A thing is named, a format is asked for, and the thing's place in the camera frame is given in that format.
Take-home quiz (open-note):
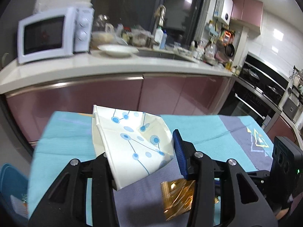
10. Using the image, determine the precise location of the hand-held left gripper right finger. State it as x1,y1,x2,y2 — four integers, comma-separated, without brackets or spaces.
172,129,278,227

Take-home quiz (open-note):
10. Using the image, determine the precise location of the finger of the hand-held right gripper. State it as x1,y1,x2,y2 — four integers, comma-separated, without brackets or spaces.
247,170,272,194

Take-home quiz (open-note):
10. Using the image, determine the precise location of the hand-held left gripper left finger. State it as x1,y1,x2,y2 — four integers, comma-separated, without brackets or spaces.
28,152,120,227

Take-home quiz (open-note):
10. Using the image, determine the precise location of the white blue-patterned paper bag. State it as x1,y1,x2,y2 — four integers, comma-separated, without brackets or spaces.
92,104,175,191

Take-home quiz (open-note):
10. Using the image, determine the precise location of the gold foil wrapper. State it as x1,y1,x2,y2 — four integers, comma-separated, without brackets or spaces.
160,180,197,220

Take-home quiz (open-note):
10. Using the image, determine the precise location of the blue plastic bin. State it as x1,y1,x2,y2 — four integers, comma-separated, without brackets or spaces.
0,163,30,227

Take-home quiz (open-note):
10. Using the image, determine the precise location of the person's right hand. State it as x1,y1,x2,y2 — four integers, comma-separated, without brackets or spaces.
275,207,291,221

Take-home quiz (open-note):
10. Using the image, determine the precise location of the teal and grey tablecloth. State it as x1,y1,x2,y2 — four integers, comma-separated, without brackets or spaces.
28,111,277,227

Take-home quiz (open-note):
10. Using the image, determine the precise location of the grey box appliance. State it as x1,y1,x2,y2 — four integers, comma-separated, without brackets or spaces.
283,97,301,119

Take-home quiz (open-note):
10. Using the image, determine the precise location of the black built-in oven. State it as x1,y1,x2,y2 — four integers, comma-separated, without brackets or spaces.
225,83,282,128

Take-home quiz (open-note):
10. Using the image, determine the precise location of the kitchen counter with purple cabinets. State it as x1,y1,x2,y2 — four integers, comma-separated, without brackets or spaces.
0,47,235,145

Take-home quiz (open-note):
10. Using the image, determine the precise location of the black cooking pan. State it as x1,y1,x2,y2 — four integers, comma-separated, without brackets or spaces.
262,85,283,97

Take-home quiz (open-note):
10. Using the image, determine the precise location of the metal shelf rack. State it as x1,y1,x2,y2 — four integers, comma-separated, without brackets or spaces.
287,65,303,123

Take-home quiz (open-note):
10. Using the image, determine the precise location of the white foam fruit net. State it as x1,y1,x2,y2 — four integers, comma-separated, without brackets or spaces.
11,195,27,215

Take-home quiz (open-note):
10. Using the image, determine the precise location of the black wok with lid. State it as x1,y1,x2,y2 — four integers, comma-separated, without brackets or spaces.
239,67,259,81

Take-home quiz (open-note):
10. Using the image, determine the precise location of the black range hood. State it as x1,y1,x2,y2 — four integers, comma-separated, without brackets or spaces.
244,53,290,95

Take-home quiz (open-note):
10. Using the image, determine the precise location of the white utensil holder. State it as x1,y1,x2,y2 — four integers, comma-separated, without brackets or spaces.
191,40,204,57

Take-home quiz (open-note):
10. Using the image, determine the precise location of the hanging black frying pan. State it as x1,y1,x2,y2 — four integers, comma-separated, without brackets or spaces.
224,44,235,57

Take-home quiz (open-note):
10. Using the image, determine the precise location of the white pump bottle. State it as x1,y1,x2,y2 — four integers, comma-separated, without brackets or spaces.
154,27,164,49

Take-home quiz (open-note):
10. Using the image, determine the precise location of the white plate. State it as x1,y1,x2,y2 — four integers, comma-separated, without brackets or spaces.
97,44,140,57

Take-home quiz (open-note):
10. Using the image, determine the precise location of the steel kitchen faucet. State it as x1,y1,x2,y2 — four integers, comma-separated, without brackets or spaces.
155,5,166,48

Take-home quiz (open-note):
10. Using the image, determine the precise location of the white microwave oven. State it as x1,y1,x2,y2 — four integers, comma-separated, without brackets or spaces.
17,7,94,64

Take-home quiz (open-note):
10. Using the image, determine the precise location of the glass jar with lid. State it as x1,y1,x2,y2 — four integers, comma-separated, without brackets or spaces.
95,14,112,32

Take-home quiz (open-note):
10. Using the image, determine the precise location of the white water heater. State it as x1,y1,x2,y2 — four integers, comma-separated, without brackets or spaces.
214,0,233,25

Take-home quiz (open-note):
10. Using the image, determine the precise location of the dark kitchen window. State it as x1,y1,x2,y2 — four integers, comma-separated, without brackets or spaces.
89,0,213,50

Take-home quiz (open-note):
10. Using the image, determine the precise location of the grey refrigerator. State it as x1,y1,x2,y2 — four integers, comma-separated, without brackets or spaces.
0,0,45,71

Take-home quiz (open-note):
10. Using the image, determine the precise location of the pink wall cabinet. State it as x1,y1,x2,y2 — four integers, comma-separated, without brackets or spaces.
228,0,264,32

